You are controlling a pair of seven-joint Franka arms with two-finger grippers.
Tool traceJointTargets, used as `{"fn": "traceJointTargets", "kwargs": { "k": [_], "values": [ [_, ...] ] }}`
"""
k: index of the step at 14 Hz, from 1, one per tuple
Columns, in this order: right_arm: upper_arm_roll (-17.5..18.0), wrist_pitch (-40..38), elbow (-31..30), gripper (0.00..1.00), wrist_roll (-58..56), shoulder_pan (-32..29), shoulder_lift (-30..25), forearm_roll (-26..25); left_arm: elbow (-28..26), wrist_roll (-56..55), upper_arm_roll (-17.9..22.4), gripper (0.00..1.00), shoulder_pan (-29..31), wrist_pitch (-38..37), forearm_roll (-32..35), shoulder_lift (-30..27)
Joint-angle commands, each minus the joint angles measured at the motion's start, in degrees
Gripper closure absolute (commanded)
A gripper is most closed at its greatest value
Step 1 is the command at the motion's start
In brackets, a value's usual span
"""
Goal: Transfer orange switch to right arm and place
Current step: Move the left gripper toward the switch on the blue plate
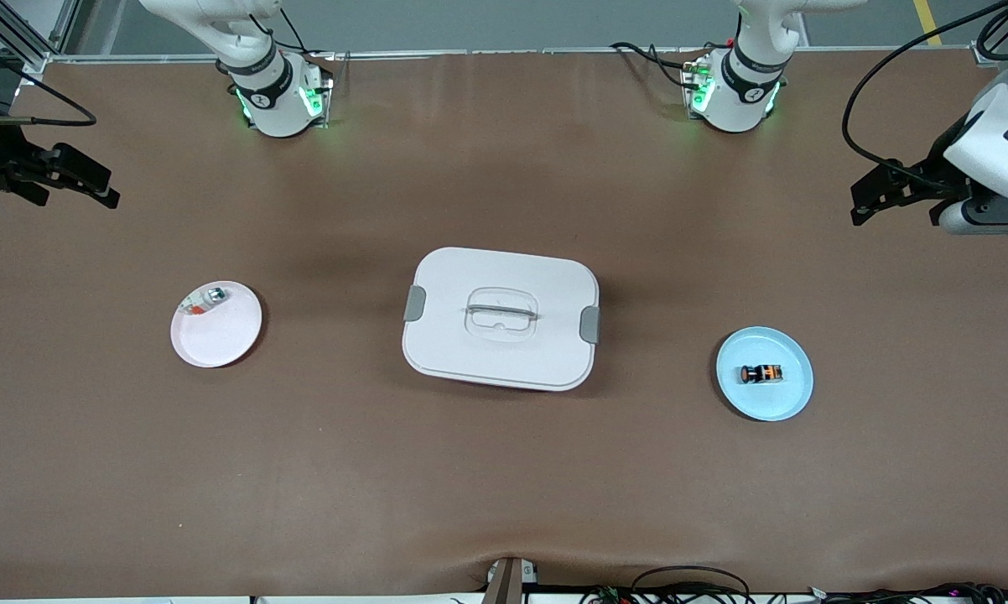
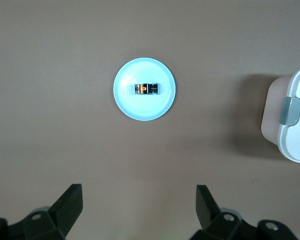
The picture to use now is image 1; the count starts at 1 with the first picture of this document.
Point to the metal table edge bracket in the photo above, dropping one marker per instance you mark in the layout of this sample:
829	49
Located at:
508	583

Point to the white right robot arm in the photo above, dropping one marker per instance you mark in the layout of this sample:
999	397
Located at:
273	105

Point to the grey box latch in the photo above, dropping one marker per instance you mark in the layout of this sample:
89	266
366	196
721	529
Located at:
414	303
589	325

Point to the pink round plate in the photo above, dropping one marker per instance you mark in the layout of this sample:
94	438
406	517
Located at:
219	335

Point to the brown table mat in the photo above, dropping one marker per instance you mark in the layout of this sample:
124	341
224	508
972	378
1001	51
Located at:
504	470

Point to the aluminium frame rail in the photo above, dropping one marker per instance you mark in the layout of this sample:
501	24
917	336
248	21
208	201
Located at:
59	25
984	52

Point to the small orange white bottle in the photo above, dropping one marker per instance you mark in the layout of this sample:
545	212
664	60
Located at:
212	295

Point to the light blue round plate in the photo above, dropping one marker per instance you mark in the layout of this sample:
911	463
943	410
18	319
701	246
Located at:
764	403

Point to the white lidded storage box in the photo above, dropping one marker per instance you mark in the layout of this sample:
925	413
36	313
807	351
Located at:
504	277

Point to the orange black push-button switch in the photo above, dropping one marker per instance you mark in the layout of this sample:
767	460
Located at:
760	374

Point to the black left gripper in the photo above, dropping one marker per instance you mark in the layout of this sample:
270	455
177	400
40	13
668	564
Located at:
930	174

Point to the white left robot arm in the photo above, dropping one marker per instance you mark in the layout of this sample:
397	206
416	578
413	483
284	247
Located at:
743	101

